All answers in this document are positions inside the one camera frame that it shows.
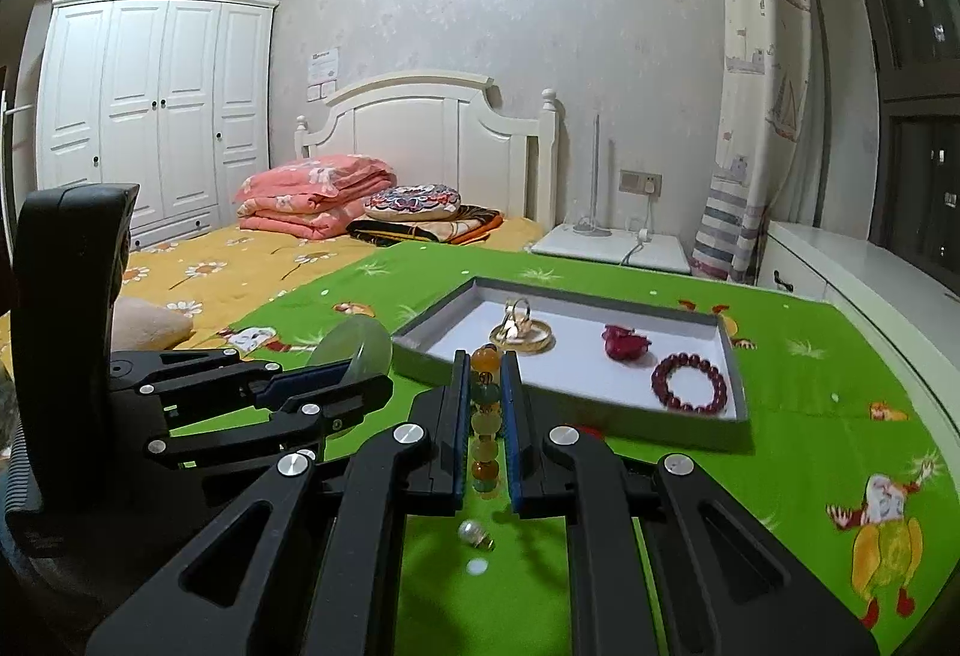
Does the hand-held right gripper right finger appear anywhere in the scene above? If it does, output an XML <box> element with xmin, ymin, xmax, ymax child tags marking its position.
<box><xmin>501</xmin><ymin>352</ymin><xmax>878</xmax><ymax>656</ymax></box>

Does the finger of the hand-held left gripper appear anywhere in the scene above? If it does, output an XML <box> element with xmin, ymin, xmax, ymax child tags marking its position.
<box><xmin>111</xmin><ymin>348</ymin><xmax>359</xmax><ymax>409</ymax></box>
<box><xmin>148</xmin><ymin>375</ymin><xmax>395</xmax><ymax>469</ymax></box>

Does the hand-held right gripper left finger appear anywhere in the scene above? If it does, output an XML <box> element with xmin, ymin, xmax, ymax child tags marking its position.
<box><xmin>86</xmin><ymin>356</ymin><xmax>470</xmax><ymax>656</ymax></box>

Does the green jade bangle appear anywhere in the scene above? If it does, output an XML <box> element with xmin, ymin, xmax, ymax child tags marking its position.
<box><xmin>311</xmin><ymin>318</ymin><xmax>393</xmax><ymax>394</ymax></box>

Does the multicoloured bead bracelet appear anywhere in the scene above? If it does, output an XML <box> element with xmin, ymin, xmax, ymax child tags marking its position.
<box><xmin>469</xmin><ymin>345</ymin><xmax>502</xmax><ymax>496</ymax></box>

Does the grey cardboard box tray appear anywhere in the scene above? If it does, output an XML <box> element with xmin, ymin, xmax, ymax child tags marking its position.
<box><xmin>391</xmin><ymin>275</ymin><xmax>751</xmax><ymax>454</ymax></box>

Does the red flower ornament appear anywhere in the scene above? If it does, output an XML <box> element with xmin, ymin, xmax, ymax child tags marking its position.
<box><xmin>602</xmin><ymin>324</ymin><xmax>652</xmax><ymax>361</ymax></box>

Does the dark red bead bracelet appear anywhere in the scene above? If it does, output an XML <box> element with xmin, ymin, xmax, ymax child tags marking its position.
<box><xmin>651</xmin><ymin>352</ymin><xmax>730</xmax><ymax>415</ymax></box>

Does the beige plush pillow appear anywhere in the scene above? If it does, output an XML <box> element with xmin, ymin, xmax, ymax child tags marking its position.
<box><xmin>112</xmin><ymin>297</ymin><xmax>194</xmax><ymax>351</ymax></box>

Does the yellow floral bedsheet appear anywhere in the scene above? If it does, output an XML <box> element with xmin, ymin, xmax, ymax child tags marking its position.
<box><xmin>0</xmin><ymin>215</ymin><xmax>545</xmax><ymax>372</ymax></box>

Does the dark patterned folded blanket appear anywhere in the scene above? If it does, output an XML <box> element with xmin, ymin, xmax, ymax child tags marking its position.
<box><xmin>346</xmin><ymin>204</ymin><xmax>505</xmax><ymax>247</ymax></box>

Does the pink folded quilt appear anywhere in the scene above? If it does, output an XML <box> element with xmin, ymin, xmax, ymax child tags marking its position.
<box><xmin>234</xmin><ymin>155</ymin><xmax>397</xmax><ymax>241</ymax></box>

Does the round patterned cushion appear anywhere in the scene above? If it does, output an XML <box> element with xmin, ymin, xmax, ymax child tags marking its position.
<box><xmin>364</xmin><ymin>185</ymin><xmax>462</xmax><ymax>223</ymax></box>

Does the white nightstand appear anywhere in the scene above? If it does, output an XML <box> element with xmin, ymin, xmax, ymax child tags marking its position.
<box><xmin>529</xmin><ymin>224</ymin><xmax>691</xmax><ymax>274</ymax></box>

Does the white wardrobe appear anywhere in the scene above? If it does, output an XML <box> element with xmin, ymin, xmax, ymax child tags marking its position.
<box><xmin>36</xmin><ymin>0</ymin><xmax>280</xmax><ymax>252</ymax></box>

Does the white bed headboard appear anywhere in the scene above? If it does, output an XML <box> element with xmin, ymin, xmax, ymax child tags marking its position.
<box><xmin>294</xmin><ymin>72</ymin><xmax>562</xmax><ymax>229</ymax></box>

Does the green printed cloth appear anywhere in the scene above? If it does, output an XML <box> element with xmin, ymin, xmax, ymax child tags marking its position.
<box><xmin>161</xmin><ymin>243</ymin><xmax>953</xmax><ymax>656</ymax></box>

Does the white floor lamp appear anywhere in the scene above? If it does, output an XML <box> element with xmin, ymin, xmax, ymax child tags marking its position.
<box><xmin>574</xmin><ymin>114</ymin><xmax>614</xmax><ymax>238</ymax></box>

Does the white windowsill cabinet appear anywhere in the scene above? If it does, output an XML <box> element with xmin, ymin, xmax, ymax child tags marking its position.
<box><xmin>757</xmin><ymin>221</ymin><xmax>960</xmax><ymax>447</ymax></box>

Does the sailboat print curtain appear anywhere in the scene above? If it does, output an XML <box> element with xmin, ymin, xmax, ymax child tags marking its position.
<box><xmin>690</xmin><ymin>0</ymin><xmax>815</xmax><ymax>286</ymax></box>

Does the dark framed window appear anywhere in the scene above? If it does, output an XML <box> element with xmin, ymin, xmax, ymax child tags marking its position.
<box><xmin>814</xmin><ymin>0</ymin><xmax>960</xmax><ymax>297</ymax></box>

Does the white charger with cable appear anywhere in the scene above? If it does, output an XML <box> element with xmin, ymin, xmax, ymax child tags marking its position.
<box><xmin>621</xmin><ymin>179</ymin><xmax>657</xmax><ymax>267</ymax></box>

